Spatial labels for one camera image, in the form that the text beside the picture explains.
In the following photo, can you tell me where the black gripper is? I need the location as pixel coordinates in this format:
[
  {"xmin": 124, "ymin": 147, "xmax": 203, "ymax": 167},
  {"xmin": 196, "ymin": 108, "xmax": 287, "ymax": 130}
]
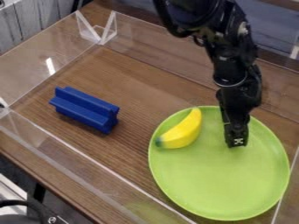
[{"xmin": 214, "ymin": 66, "xmax": 265, "ymax": 149}]

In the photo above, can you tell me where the blue ridged block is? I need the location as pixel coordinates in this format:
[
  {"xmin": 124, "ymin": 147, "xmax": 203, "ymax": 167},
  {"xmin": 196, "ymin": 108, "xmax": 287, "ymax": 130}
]
[{"xmin": 50, "ymin": 87, "xmax": 120, "ymax": 134}]

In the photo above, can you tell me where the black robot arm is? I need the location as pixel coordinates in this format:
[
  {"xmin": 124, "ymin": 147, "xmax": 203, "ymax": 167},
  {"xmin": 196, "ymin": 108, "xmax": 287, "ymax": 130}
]
[{"xmin": 154, "ymin": 0, "xmax": 262, "ymax": 148}]

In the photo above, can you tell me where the green round plate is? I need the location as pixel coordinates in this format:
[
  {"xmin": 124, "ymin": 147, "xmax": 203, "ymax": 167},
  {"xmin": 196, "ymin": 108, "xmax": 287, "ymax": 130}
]
[{"xmin": 148, "ymin": 106, "xmax": 291, "ymax": 221}]

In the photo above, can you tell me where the yellow banana-shaped toy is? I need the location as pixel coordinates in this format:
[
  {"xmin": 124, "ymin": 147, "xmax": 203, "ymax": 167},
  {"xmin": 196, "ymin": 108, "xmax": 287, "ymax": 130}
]
[{"xmin": 155, "ymin": 108, "xmax": 202, "ymax": 149}]

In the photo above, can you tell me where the black device with knob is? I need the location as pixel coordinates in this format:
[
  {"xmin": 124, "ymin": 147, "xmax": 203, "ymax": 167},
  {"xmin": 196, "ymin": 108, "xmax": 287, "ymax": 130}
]
[{"xmin": 28, "ymin": 202, "xmax": 94, "ymax": 224}]

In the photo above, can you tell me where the clear acrylic barrier wall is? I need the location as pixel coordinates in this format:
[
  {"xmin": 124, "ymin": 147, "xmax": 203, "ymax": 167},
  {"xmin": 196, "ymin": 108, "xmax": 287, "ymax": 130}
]
[{"xmin": 0, "ymin": 9, "xmax": 299, "ymax": 224}]

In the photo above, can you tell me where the black cable lower left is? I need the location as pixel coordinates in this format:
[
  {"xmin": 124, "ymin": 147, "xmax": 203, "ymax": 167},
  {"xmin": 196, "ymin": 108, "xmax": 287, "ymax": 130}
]
[{"xmin": 0, "ymin": 198, "xmax": 44, "ymax": 224}]

